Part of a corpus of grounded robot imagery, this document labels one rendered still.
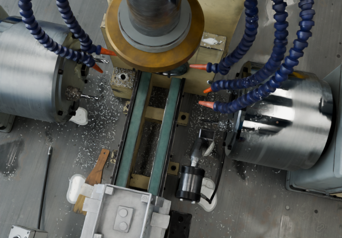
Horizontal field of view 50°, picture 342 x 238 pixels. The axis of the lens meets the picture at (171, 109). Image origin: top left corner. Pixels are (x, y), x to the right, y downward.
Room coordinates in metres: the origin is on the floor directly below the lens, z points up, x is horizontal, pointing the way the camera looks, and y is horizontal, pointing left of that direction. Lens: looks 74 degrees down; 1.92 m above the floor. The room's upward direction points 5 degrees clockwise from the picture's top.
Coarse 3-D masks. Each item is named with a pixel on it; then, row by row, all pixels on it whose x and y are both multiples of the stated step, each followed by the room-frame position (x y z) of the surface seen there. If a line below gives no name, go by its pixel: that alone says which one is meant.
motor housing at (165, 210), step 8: (96, 184) 0.05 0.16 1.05; (168, 200) 0.03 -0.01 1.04; (152, 208) 0.01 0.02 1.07; (160, 208) 0.01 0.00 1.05; (168, 208) 0.01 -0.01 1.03; (88, 216) -0.02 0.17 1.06; (96, 216) -0.02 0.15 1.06; (88, 224) -0.04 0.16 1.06; (88, 232) -0.05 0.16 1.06; (152, 232) -0.04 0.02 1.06; (160, 232) -0.04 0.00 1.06
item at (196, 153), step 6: (198, 132) 0.16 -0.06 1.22; (204, 132) 0.15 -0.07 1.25; (210, 132) 0.15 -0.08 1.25; (198, 138) 0.14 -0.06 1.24; (204, 138) 0.14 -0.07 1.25; (210, 138) 0.14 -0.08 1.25; (198, 144) 0.14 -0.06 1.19; (204, 144) 0.14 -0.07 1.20; (210, 144) 0.14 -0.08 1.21; (192, 150) 0.14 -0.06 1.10; (198, 150) 0.14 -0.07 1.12; (204, 150) 0.14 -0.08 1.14; (192, 156) 0.14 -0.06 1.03; (198, 156) 0.14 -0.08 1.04
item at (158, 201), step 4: (100, 184) 0.05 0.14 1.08; (104, 184) 0.05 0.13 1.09; (100, 188) 0.04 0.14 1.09; (96, 192) 0.03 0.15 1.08; (100, 192) 0.03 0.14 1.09; (152, 196) 0.04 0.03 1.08; (156, 196) 0.04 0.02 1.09; (156, 200) 0.03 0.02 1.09; (160, 200) 0.03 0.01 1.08; (152, 204) 0.02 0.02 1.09; (156, 204) 0.02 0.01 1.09; (160, 204) 0.02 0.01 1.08
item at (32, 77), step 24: (0, 24) 0.39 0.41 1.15; (24, 24) 0.40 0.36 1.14; (48, 24) 0.41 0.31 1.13; (0, 48) 0.33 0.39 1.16; (24, 48) 0.33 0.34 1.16; (72, 48) 0.36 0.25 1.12; (0, 72) 0.27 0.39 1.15; (24, 72) 0.28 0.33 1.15; (48, 72) 0.28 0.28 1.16; (72, 72) 0.32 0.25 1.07; (0, 96) 0.23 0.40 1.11; (24, 96) 0.23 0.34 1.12; (48, 96) 0.23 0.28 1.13; (72, 96) 0.26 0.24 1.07; (48, 120) 0.20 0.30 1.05
